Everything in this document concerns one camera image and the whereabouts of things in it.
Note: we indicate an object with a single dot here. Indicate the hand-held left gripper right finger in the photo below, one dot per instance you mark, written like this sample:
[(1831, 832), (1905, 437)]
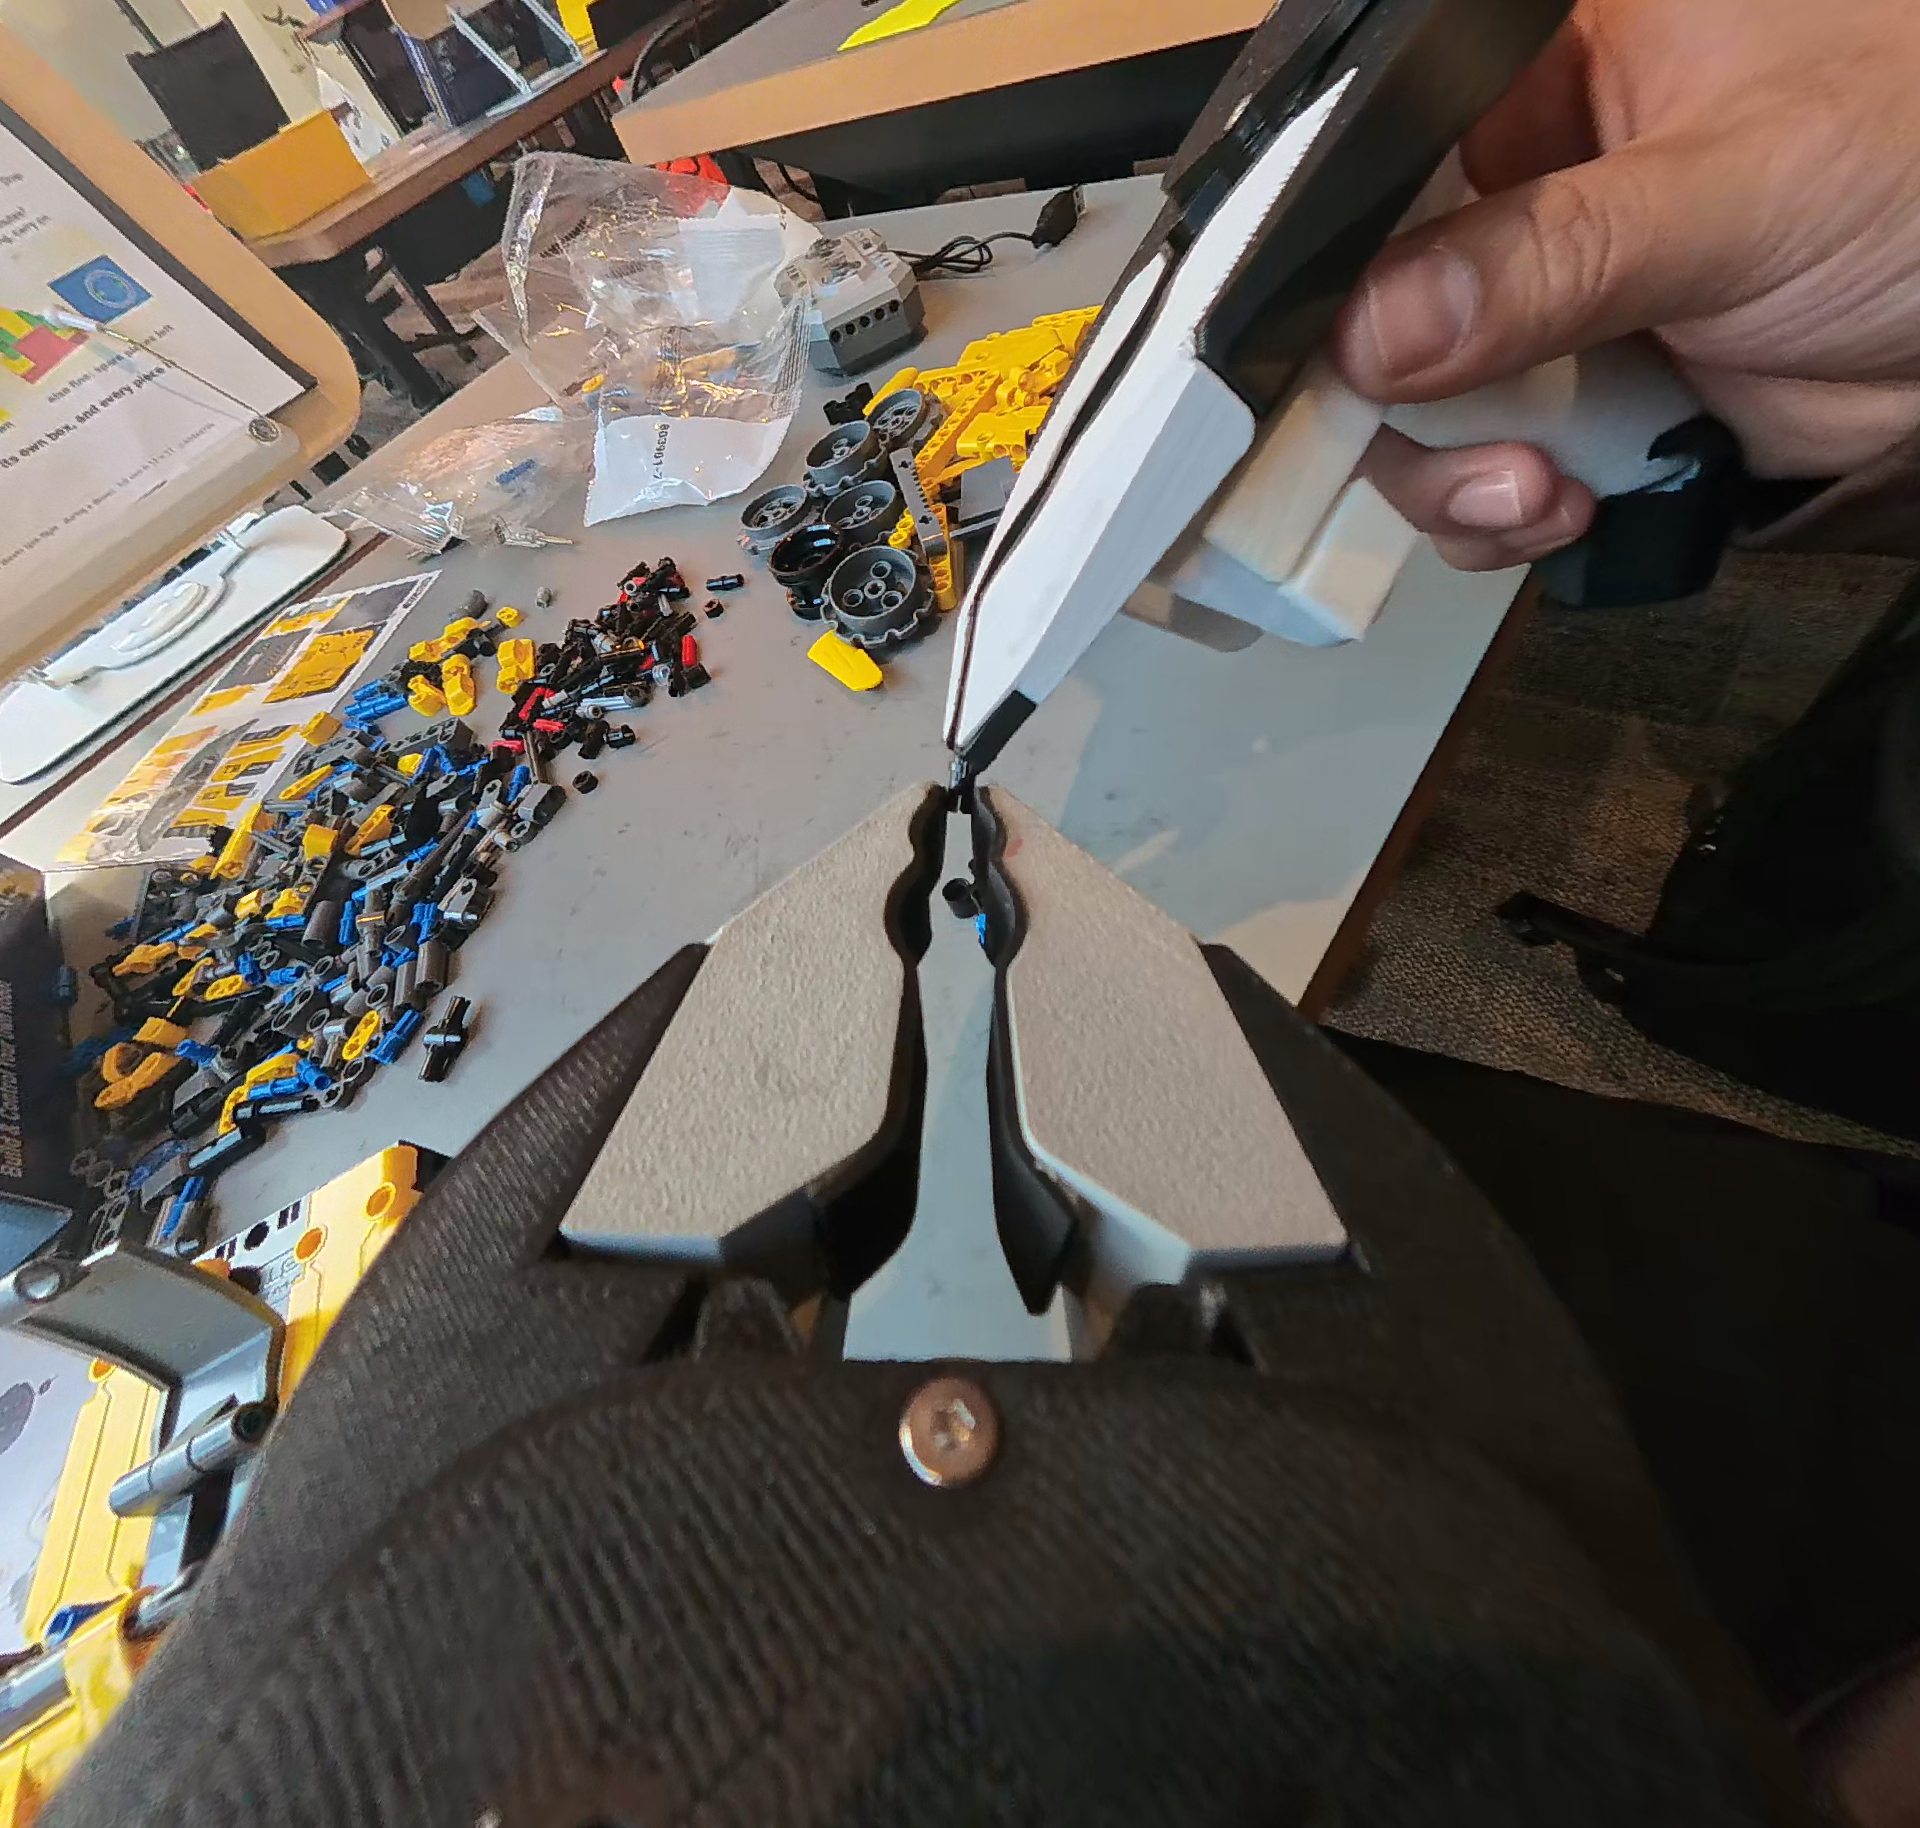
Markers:
[(1156, 1093)]

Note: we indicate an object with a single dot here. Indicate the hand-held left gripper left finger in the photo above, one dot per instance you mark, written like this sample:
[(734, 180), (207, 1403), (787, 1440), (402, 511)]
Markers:
[(751, 1079)]

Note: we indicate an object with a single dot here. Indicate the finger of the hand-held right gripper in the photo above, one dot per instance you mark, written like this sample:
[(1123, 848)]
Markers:
[(1126, 357), (1156, 493)]

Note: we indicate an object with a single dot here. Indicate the black multi-hole connector piece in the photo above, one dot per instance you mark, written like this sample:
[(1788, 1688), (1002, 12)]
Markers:
[(960, 883)]

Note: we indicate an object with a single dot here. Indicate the pile of small building parts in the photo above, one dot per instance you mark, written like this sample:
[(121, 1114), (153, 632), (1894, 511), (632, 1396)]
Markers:
[(361, 839)]

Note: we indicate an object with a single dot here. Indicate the yellow toy vehicle model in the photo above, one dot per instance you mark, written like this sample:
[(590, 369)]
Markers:
[(181, 1408)]

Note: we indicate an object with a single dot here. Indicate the grey desk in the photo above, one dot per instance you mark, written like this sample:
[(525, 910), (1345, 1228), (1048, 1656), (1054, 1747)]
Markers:
[(661, 808)]

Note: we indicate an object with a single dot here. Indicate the person's right hand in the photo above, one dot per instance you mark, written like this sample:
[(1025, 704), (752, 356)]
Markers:
[(1711, 179)]

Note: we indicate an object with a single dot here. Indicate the pile of yellow beams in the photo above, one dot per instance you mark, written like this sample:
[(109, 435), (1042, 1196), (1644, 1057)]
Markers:
[(976, 402)]

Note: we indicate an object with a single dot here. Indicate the grey motor block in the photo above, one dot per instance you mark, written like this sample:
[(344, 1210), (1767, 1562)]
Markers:
[(861, 299)]

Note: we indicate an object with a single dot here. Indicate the black long axle pin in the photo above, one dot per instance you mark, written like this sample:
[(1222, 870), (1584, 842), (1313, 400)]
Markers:
[(443, 1037)]

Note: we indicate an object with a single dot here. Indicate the group of grey toothed wheels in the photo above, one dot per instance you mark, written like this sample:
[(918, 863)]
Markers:
[(840, 524)]

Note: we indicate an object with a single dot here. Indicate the yellow curved panel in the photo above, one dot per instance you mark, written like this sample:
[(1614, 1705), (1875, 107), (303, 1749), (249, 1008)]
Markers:
[(847, 662)]

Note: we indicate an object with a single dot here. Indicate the background wooden table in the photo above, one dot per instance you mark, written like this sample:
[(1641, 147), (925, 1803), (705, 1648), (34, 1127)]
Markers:
[(960, 44)]

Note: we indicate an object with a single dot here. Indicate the white-labelled plastic bag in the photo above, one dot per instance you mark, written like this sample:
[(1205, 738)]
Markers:
[(691, 434)]

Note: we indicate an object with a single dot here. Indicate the crumpled clear plastic bag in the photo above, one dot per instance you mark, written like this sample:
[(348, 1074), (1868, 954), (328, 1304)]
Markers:
[(601, 329)]

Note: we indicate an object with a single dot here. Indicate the sticker sheet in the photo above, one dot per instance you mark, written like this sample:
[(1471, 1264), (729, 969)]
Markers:
[(241, 719)]

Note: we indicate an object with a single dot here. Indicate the black office chair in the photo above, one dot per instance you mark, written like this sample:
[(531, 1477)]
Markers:
[(1770, 868)]

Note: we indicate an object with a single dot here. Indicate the instruction booklet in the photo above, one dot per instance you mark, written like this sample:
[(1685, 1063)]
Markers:
[(46, 1438)]

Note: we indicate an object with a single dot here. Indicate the blue cardboard box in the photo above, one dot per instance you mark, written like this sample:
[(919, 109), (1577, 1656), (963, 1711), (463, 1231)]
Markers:
[(151, 357)]

